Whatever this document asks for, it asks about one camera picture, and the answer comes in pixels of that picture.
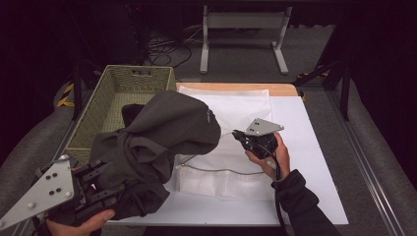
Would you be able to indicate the person's left hand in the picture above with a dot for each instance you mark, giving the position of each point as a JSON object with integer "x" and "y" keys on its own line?
{"x": 82, "y": 224}

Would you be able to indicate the yellow black hazard tape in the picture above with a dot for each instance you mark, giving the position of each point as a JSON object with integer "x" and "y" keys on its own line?
{"x": 65, "y": 96}
{"x": 314, "y": 74}

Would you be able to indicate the black metal stand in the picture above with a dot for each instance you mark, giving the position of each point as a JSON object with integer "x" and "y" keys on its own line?
{"x": 78, "y": 88}
{"x": 341, "y": 85}

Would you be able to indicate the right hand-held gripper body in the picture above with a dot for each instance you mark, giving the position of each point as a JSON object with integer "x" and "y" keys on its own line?
{"x": 260, "y": 137}

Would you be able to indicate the dark grey hoodie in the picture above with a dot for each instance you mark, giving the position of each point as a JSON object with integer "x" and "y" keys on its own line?
{"x": 170, "y": 128}

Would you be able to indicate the white mesh laundry bag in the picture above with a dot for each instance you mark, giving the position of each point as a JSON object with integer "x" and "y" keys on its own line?
{"x": 236, "y": 108}

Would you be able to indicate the white table mat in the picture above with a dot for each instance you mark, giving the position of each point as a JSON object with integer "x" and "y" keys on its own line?
{"x": 301, "y": 147}

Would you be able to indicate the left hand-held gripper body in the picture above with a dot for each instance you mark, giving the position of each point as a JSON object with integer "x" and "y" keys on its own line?
{"x": 49, "y": 190}

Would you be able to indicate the green woven basket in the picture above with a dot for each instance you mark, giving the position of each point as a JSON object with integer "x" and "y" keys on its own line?
{"x": 108, "y": 98}

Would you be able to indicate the person's right hand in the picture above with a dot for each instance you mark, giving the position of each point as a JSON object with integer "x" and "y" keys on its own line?
{"x": 282, "y": 157}

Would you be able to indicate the grey metal stand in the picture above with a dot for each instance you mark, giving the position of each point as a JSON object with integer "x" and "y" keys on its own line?
{"x": 244, "y": 19}

